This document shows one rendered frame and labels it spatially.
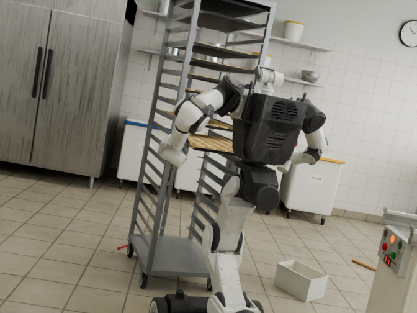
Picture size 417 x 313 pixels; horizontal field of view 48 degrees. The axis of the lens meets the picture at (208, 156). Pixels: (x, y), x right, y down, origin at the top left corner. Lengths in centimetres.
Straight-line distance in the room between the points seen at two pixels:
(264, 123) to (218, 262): 75
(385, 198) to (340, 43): 204
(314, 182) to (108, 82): 249
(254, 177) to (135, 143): 321
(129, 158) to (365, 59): 309
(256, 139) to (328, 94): 406
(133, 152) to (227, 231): 297
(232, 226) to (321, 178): 316
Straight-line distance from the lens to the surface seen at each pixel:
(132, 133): 513
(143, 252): 315
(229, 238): 235
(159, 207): 277
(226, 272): 233
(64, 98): 498
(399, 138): 637
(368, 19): 620
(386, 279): 217
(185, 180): 518
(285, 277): 343
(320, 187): 542
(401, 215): 221
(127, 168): 519
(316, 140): 234
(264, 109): 196
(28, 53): 507
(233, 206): 225
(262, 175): 207
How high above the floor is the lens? 126
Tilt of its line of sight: 8 degrees down
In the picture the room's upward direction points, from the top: 11 degrees clockwise
